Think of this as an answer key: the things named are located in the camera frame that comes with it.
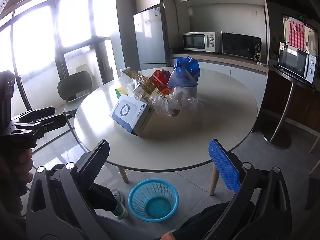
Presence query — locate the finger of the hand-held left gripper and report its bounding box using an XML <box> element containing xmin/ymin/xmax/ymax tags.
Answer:
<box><xmin>12</xmin><ymin>106</ymin><xmax>56</xmax><ymax>123</ymax></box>
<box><xmin>30</xmin><ymin>114</ymin><xmax>67</xmax><ymax>140</ymax></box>

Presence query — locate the silver refrigerator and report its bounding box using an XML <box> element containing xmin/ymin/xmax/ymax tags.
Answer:
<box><xmin>133</xmin><ymin>4</ymin><xmax>170</xmax><ymax>64</ymax></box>

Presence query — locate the person's left hand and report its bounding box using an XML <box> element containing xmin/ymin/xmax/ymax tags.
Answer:
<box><xmin>12</xmin><ymin>149</ymin><xmax>34</xmax><ymax>188</ymax></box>

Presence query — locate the large window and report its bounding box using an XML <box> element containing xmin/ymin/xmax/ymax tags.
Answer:
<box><xmin>0</xmin><ymin>0</ymin><xmax>118</xmax><ymax>120</ymax></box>

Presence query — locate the clear plastic bag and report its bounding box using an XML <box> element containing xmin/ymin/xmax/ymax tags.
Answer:
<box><xmin>152</xmin><ymin>91</ymin><xmax>190</xmax><ymax>117</ymax></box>

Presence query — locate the red snack bag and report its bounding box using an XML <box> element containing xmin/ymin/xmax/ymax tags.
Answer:
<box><xmin>149</xmin><ymin>69</ymin><xmax>175</xmax><ymax>94</ymax></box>

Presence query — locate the dark grey chair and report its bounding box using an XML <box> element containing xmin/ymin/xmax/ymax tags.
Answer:
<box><xmin>57</xmin><ymin>71</ymin><xmax>93</xmax><ymax>130</ymax></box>

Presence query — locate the white microwave with dials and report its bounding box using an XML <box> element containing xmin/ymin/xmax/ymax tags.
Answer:
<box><xmin>182</xmin><ymin>32</ymin><xmax>222</xmax><ymax>53</ymax></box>

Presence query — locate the blue plastic bag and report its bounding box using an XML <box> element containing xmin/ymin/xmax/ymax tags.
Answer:
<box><xmin>167</xmin><ymin>56</ymin><xmax>201</xmax><ymax>88</ymax></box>

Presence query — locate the white microwave with black door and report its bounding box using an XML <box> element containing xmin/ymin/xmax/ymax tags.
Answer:
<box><xmin>277</xmin><ymin>42</ymin><xmax>317</xmax><ymax>84</ymax></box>

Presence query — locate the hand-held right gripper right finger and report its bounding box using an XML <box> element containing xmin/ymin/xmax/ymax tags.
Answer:
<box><xmin>208</xmin><ymin>139</ymin><xmax>293</xmax><ymax>240</ymax></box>

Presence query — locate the light wooden chair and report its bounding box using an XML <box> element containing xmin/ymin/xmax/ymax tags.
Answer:
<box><xmin>309</xmin><ymin>127</ymin><xmax>320</xmax><ymax>175</ymax></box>

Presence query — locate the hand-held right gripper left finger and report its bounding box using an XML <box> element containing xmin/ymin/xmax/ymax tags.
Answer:
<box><xmin>26</xmin><ymin>139</ymin><xmax>118</xmax><ymax>240</ymax></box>

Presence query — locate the red checked cloth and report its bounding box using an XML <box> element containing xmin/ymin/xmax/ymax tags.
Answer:
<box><xmin>289</xmin><ymin>20</ymin><xmax>307</xmax><ymax>50</ymax></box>

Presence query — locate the grey sneaker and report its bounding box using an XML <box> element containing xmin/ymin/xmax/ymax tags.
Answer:
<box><xmin>111</xmin><ymin>189</ymin><xmax>129</xmax><ymax>220</ymax></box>

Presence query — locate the clear crumpled wrapper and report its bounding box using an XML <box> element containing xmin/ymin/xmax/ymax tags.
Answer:
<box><xmin>185</xmin><ymin>97</ymin><xmax>204</xmax><ymax>114</ymax></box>

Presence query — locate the blue plastic waste basket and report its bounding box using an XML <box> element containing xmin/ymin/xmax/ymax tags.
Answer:
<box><xmin>128</xmin><ymin>179</ymin><xmax>179</xmax><ymax>222</ymax></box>

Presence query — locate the white and blue cardboard box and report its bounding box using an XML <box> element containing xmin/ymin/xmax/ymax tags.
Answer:
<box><xmin>109</xmin><ymin>94</ymin><xmax>157</xmax><ymax>137</ymax></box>

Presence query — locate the gold printed clear wrapper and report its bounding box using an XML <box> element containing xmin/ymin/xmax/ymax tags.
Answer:
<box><xmin>121</xmin><ymin>69</ymin><xmax>160</xmax><ymax>105</ymax></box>

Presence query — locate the white cylindrical container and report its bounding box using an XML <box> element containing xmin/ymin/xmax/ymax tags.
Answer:
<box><xmin>175</xmin><ymin>84</ymin><xmax>198</xmax><ymax>99</ymax></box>

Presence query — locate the round white table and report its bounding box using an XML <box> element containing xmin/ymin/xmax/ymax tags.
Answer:
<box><xmin>74</xmin><ymin>66</ymin><xmax>258</xmax><ymax>197</ymax></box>

